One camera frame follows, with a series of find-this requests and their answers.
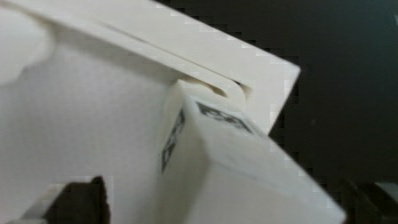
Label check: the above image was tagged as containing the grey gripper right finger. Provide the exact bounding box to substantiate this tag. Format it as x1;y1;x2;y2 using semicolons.
339;180;398;224

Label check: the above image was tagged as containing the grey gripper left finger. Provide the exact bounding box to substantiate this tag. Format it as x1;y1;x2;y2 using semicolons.
16;175;113;224

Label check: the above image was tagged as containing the white desk tabletop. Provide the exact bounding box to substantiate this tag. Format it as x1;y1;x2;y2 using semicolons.
0;0;300;224

